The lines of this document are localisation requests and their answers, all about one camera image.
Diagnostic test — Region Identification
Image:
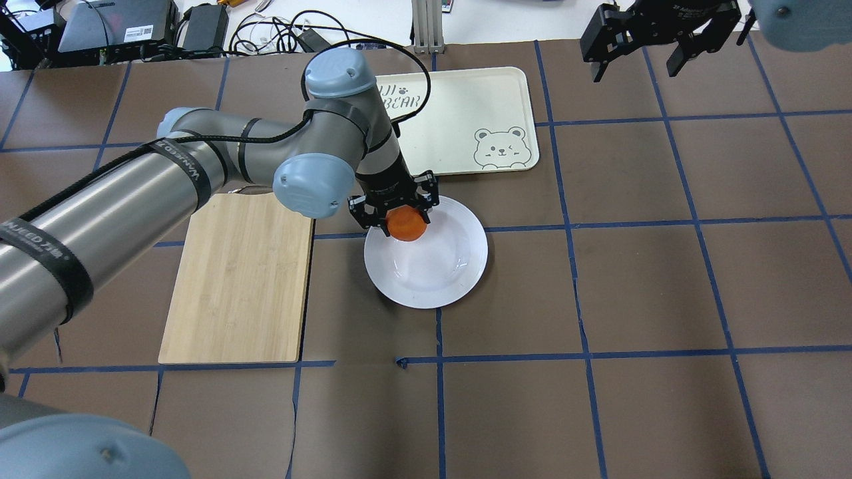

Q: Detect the black power adapter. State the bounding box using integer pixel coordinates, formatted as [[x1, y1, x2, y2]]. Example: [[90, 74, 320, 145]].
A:
[[180, 3, 228, 57]]

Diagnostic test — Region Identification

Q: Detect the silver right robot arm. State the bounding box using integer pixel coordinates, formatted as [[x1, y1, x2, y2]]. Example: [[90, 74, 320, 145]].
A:
[[579, 1, 851, 82]]

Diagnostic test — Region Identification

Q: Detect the cream bear tray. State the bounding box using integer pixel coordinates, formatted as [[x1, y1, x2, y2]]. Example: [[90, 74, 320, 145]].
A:
[[377, 67, 540, 176]]

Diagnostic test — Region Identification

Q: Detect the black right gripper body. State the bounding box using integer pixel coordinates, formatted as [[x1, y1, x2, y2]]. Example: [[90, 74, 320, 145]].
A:
[[579, 1, 742, 63]]

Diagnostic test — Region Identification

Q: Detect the aluminium frame post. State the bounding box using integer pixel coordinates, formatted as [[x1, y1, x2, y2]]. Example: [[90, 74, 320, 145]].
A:
[[411, 1, 445, 54]]

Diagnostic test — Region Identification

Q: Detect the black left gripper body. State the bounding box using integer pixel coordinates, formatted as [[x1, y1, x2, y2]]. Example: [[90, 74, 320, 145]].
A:
[[349, 170, 439, 230]]

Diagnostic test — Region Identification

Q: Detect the white round plate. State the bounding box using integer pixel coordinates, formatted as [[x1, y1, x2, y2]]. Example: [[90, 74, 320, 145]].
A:
[[364, 195, 489, 309]]

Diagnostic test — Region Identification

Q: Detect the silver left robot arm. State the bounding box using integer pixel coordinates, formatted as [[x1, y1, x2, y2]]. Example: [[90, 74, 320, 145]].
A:
[[2, 42, 439, 389]]

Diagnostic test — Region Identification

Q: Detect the orange fruit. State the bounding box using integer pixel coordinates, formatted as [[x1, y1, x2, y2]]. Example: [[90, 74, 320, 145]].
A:
[[385, 204, 428, 242]]

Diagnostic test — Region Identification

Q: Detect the bamboo cutting board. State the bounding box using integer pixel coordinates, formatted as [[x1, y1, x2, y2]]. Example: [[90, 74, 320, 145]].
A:
[[158, 193, 314, 366]]

